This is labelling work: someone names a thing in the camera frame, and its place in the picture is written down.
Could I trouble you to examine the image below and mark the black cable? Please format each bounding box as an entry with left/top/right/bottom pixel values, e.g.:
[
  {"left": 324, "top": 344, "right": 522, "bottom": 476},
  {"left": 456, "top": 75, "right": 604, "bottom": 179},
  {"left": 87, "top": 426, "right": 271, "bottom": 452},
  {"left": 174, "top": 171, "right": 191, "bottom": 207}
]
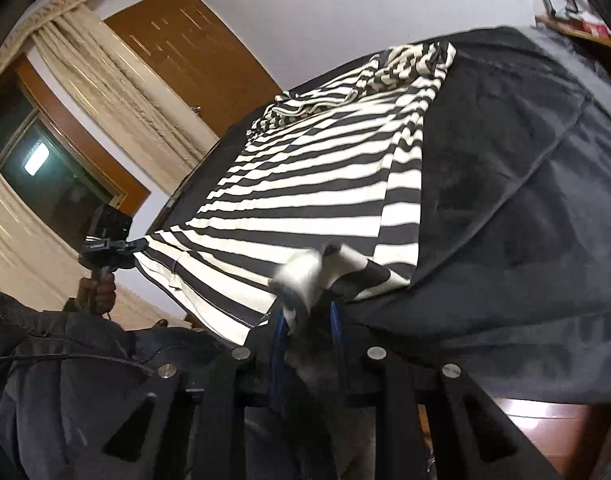
[{"left": 0, "top": 351, "right": 156, "bottom": 376}]

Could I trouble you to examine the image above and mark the beige curtain valance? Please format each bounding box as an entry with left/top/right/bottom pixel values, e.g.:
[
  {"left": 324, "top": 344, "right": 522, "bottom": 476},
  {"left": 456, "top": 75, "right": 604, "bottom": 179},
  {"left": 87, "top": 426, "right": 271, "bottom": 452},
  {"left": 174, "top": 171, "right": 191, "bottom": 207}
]
[{"left": 0, "top": 0, "right": 176, "bottom": 92}]

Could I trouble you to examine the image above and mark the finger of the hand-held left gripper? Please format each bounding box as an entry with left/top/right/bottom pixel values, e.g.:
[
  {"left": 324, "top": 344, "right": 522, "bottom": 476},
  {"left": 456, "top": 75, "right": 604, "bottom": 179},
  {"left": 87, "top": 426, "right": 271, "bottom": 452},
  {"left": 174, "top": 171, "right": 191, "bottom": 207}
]
[{"left": 116, "top": 238, "right": 149, "bottom": 261}]

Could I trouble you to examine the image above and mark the dark blanket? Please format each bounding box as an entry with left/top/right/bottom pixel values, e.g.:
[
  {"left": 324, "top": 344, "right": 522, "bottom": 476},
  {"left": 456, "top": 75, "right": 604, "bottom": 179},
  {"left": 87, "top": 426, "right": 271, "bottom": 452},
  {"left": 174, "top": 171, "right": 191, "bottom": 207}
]
[{"left": 146, "top": 25, "right": 611, "bottom": 406}]

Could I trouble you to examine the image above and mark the person's left hand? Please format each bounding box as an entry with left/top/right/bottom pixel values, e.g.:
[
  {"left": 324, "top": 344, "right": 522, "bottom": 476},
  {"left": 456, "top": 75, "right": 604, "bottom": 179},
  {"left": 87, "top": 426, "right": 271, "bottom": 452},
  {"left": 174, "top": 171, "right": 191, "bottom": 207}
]
[{"left": 66, "top": 274, "right": 118, "bottom": 317}]

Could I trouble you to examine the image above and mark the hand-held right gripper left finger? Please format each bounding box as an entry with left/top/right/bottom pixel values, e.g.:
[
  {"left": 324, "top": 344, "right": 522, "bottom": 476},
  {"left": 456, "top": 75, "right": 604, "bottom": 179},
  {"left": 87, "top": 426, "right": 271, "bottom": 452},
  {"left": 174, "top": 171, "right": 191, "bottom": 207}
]
[{"left": 78, "top": 304, "right": 289, "bottom": 480}]

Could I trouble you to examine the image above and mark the black and cream striped shirt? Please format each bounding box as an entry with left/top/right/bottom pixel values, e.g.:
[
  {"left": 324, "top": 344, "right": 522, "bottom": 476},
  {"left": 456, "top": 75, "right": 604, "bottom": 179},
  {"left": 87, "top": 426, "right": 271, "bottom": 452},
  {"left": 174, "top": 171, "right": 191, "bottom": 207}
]
[{"left": 133, "top": 40, "right": 459, "bottom": 346}]

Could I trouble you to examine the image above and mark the brown wooden door panel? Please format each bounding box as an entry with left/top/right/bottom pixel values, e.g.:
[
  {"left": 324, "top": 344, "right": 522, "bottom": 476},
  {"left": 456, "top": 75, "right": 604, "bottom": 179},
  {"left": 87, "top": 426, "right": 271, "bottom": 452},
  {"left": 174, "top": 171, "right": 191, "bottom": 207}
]
[{"left": 103, "top": 0, "right": 286, "bottom": 141}]

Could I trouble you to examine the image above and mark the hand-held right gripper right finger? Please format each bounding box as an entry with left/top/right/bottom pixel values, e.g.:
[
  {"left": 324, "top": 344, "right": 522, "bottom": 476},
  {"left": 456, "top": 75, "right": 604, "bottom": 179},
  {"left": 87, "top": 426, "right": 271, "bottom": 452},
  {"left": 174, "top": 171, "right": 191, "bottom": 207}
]
[{"left": 329, "top": 301, "right": 561, "bottom": 480}]

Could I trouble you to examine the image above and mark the red box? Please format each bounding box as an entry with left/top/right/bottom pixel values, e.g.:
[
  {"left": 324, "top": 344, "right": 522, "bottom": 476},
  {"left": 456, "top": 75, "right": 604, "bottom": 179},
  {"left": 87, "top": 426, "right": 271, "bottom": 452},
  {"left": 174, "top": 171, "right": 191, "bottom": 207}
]
[{"left": 583, "top": 21, "right": 611, "bottom": 42}]

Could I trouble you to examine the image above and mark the wooden framed window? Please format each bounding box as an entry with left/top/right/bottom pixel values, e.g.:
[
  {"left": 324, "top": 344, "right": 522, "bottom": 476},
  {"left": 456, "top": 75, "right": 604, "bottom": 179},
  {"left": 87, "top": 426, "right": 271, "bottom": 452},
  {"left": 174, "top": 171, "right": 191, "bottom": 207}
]
[{"left": 0, "top": 56, "right": 152, "bottom": 217}]

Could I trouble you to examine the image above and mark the person's dark jacket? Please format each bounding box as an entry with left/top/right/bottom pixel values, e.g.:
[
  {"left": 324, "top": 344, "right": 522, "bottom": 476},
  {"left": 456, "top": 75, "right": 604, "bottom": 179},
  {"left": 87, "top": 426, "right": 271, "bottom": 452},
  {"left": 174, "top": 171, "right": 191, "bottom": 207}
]
[{"left": 0, "top": 327, "right": 221, "bottom": 480}]

